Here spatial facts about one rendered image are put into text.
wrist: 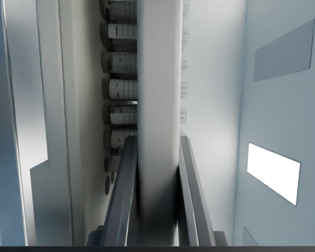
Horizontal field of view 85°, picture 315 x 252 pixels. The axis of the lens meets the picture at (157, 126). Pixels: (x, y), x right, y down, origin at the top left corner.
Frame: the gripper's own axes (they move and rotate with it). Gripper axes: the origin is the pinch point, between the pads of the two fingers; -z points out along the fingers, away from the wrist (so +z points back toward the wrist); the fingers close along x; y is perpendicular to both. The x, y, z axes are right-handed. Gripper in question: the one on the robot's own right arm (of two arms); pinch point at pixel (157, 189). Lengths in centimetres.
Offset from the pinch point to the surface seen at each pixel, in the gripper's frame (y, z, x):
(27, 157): 10.7, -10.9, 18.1
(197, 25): 59, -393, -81
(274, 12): 28, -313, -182
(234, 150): 278, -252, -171
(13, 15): -4.8, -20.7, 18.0
